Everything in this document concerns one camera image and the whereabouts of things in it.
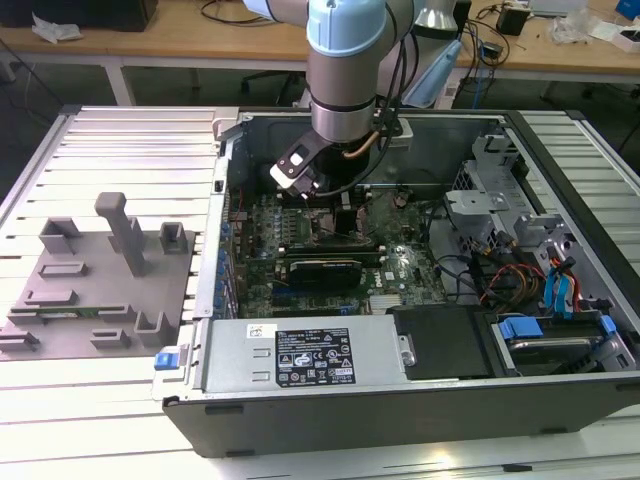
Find grey parts rack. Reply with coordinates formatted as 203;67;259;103
0;191;204;361

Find large black computer box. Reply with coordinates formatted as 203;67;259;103
0;0;159;32

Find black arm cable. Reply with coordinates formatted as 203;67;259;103
317;19;409;197

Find green motherboard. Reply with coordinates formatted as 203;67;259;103
222;187;449;319

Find small black box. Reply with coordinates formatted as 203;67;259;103
496;6;530;36

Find CPU socket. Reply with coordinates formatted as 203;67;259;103
309;207;371;247

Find black tower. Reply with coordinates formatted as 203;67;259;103
452;0;474;32

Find silver chipset heatsink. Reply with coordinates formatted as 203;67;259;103
368;293;403;315

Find silver power supply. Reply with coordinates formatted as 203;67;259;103
202;317;409;391

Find clear plastic bags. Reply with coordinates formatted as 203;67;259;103
548;8;622;45

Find black plastic bay shroud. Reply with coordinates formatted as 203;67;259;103
388;304;496;382

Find green RAM stick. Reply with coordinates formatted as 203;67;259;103
34;305;129;319

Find grey metal drive cage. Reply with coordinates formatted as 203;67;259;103
442;130;584;266

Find black open PC case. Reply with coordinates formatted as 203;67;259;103
162;107;640;459

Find orange red wire bundle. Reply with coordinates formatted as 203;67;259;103
479;262;546;306

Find black graphics card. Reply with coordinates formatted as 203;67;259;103
285;257;364;291

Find metal socket cover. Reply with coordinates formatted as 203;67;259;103
357;194;397;235

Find hard disk in blue carrier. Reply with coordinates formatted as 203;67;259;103
492;313;619;379

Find blue flat cables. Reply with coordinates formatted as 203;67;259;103
542;254;584;321

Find crumpled white plastic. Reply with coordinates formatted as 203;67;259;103
31;12;85;44

